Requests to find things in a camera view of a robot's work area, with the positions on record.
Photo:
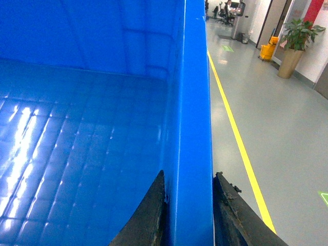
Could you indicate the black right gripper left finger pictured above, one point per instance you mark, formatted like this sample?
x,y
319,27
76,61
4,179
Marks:
x,y
147,224

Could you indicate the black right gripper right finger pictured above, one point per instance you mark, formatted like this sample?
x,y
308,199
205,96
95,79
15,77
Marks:
x,y
235,223

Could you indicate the large blue plastic crate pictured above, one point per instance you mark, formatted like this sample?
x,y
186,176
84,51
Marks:
x,y
98,97

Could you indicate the tan plant pot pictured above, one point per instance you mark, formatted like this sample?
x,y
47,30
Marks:
x,y
290,60

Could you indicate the yellow mop bucket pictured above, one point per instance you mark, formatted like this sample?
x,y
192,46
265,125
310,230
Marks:
x,y
267,50

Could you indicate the grey waste bin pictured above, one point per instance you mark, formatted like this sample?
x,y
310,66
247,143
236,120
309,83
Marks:
x,y
245,38

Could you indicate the green potted plant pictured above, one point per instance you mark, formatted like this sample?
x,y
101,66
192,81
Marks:
x,y
299,33

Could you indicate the black office chair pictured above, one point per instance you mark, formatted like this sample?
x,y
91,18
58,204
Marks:
x,y
222,15

